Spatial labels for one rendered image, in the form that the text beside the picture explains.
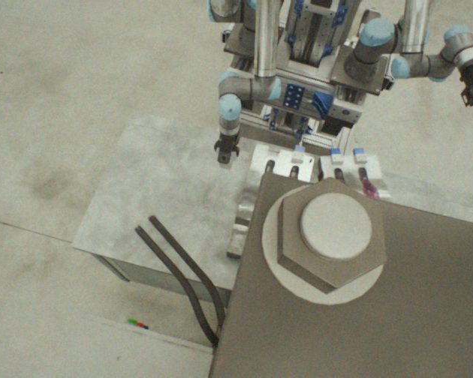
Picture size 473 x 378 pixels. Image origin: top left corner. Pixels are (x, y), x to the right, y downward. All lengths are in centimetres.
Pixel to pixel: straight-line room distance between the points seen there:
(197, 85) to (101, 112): 74
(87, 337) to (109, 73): 253
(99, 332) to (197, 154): 107
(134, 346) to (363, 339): 61
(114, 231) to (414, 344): 144
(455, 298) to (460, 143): 289
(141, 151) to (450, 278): 157
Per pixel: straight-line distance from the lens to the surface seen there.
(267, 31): 135
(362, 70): 179
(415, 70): 149
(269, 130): 256
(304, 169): 168
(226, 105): 130
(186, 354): 88
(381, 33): 170
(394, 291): 38
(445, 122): 331
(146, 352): 89
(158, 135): 185
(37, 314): 258
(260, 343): 34
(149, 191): 172
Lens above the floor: 235
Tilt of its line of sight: 66 degrees down
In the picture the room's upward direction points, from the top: 6 degrees clockwise
